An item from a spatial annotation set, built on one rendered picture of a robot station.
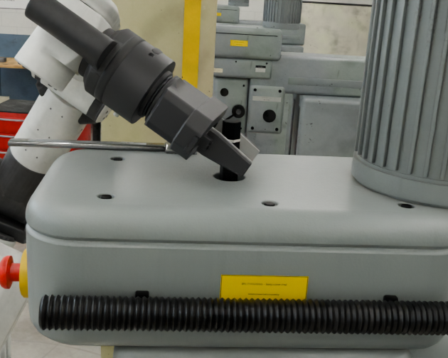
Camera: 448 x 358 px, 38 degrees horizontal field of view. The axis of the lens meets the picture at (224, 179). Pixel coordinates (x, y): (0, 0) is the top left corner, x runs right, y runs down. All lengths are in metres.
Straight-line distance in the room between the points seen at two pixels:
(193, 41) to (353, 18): 6.83
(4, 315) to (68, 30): 0.59
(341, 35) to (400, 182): 8.46
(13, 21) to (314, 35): 4.30
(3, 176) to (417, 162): 0.71
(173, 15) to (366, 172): 1.77
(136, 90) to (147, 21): 1.74
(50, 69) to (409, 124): 0.40
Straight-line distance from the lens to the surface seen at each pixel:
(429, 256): 0.70
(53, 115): 1.07
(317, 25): 9.08
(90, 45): 0.71
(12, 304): 1.17
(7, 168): 1.15
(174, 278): 0.66
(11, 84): 10.12
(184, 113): 0.71
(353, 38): 9.21
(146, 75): 0.72
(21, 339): 4.14
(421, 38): 0.71
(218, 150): 0.72
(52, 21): 0.73
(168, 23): 2.45
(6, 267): 0.81
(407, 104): 0.72
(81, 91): 1.00
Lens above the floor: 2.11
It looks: 17 degrees down
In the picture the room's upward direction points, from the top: 3 degrees clockwise
